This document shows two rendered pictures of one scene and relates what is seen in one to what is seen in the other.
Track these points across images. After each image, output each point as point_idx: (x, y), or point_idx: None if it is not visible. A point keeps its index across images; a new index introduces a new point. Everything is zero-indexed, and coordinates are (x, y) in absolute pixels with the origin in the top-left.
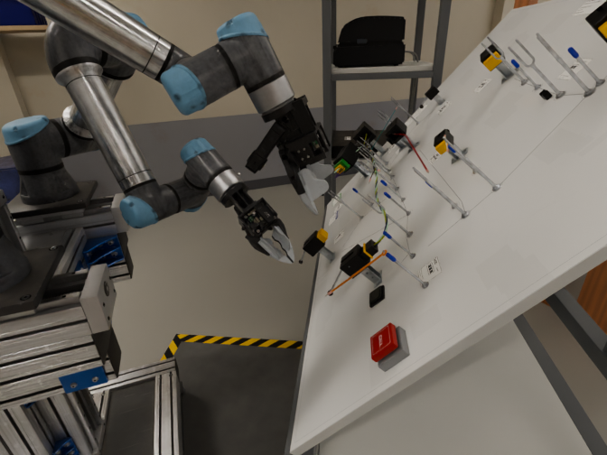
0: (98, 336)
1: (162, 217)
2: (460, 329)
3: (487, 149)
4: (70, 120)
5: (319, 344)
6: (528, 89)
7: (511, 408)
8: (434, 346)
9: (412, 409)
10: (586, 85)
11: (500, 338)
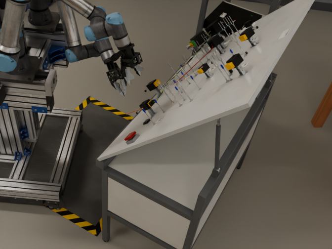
0: (47, 96)
1: (79, 60)
2: (144, 139)
3: (210, 81)
4: None
5: (126, 130)
6: None
7: (187, 182)
8: (138, 142)
9: (151, 167)
10: (232, 77)
11: (212, 160)
